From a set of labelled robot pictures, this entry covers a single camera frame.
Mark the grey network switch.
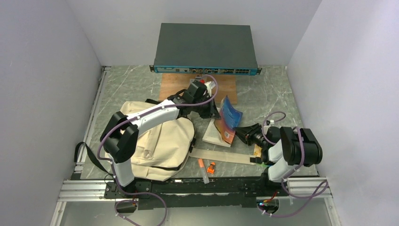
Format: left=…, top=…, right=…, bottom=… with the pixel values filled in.
left=150, top=23, right=262, bottom=75

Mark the wooden base board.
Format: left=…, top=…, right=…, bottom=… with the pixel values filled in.
left=158, top=73, right=238, bottom=104

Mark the orange blue paperback book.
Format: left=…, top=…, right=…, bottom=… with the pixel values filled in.
left=202, top=96, right=243, bottom=147

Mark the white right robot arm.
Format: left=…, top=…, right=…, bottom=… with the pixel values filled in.
left=233, top=123, right=323, bottom=195

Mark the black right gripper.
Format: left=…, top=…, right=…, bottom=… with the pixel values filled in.
left=233, top=122, right=268, bottom=148

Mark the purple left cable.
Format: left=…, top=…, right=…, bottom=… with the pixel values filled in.
left=96, top=74, right=219, bottom=226

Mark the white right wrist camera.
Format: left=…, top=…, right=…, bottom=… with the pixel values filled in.
left=263, top=118, right=275, bottom=128

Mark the yellow banana toy pack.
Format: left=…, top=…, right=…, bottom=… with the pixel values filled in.
left=253, top=145, right=262, bottom=158

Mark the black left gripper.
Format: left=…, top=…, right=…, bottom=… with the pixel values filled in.
left=193, top=95, right=222, bottom=121

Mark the orange pen in pack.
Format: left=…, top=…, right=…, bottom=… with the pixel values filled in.
left=198, top=158, right=215, bottom=184

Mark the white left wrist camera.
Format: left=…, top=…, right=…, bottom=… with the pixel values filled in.
left=200, top=80, right=216, bottom=97

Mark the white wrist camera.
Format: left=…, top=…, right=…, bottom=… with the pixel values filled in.
left=263, top=118, right=275, bottom=128
left=200, top=80, right=216, bottom=97

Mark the grey metal stand bracket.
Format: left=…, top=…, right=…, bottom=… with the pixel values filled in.
left=189, top=74, right=207, bottom=84

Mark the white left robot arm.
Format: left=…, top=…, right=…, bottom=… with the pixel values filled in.
left=98, top=81, right=220, bottom=198

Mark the beige canvas backpack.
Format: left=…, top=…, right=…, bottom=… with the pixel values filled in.
left=74, top=98, right=265, bottom=182

